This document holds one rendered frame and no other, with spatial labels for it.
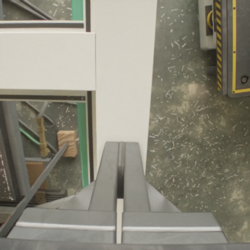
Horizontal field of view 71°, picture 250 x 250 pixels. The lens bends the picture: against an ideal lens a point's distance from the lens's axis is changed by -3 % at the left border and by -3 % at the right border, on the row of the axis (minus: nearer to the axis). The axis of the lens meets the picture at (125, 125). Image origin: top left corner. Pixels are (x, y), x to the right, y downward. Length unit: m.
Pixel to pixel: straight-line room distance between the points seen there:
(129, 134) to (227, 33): 0.76
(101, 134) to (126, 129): 0.02
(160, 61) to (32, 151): 0.98
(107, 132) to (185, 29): 1.03
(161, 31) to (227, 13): 0.37
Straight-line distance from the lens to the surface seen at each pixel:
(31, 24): 0.22
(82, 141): 0.24
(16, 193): 0.74
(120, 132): 0.15
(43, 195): 1.05
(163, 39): 1.11
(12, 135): 0.66
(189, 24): 1.16
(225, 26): 0.87
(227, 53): 0.86
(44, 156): 1.01
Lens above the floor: 1.08
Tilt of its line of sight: 72 degrees down
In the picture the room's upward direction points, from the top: 180 degrees clockwise
